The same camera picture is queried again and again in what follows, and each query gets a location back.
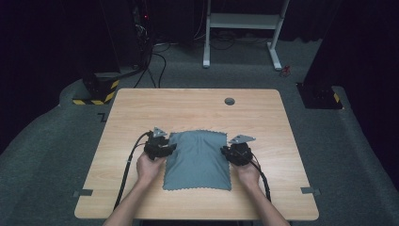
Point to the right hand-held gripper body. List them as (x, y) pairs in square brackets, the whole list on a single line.
[(241, 152)]

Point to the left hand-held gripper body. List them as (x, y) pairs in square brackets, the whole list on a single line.
[(155, 146)]

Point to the grey-blue microfibre cloth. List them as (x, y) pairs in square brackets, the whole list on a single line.
[(197, 160)]

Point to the person's right hand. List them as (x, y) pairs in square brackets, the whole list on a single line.
[(247, 174)]

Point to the person's left hand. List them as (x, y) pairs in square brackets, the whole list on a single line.
[(149, 169)]

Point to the yellow-black striped stand base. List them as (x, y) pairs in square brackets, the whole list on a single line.
[(100, 94)]

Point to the grey tape strip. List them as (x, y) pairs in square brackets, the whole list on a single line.
[(84, 192), (310, 190)]

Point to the small red floor object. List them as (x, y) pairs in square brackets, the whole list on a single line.
[(284, 71)]

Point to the black stand base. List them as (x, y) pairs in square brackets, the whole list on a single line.
[(318, 95)]

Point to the dark equipment rack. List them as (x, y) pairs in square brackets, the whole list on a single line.
[(142, 31)]

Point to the white metal stand frame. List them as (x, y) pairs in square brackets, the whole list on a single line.
[(241, 21)]

